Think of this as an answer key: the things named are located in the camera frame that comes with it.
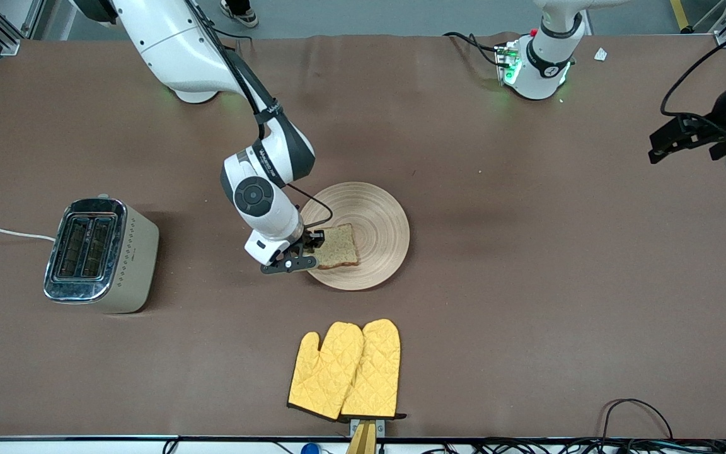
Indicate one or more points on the brown bread slice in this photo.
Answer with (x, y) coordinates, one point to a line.
(338, 247)

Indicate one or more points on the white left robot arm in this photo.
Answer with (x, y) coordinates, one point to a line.
(546, 69)

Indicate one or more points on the blue round cap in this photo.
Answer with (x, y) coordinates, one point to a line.
(309, 449)

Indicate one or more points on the tan wooden stick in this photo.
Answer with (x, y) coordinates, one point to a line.
(363, 444)

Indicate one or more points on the yellow black pole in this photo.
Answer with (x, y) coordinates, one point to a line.
(681, 16)

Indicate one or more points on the black white sneaker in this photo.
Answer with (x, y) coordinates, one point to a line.
(242, 14)

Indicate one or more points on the yellow quilted oven mitt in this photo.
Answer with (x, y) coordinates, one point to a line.
(322, 372)
(375, 366)

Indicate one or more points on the small white paper scrap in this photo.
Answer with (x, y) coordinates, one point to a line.
(600, 54)

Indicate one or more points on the chrome two-slot toaster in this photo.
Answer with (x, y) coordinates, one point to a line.
(130, 265)

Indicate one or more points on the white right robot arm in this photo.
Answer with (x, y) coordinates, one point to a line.
(167, 38)

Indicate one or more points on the round wooden plate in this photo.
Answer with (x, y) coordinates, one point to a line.
(375, 214)

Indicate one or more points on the grey metal bracket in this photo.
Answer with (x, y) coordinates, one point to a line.
(380, 427)

